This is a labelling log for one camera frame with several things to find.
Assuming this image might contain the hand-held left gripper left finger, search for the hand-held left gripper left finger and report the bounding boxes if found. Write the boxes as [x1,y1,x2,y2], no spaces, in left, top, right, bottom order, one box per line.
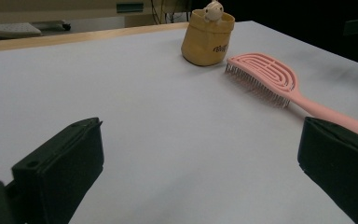
[11,117,105,224]

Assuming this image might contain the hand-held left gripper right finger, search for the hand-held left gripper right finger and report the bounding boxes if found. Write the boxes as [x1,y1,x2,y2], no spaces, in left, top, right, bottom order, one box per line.
[297,116,358,224]

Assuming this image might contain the small brown cup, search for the small brown cup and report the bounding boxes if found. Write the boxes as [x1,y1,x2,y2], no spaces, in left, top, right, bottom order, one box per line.
[180,8,236,67]

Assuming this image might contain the cream plush toy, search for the cream plush toy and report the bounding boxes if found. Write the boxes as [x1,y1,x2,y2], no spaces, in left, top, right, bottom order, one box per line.
[202,0,225,25]

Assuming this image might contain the wooden desk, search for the wooden desk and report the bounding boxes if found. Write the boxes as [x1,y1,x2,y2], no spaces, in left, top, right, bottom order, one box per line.
[0,0,194,27]

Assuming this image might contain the bundle of hanging cables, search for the bundle of hanging cables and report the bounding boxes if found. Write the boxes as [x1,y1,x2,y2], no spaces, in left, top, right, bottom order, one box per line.
[150,0,194,25]

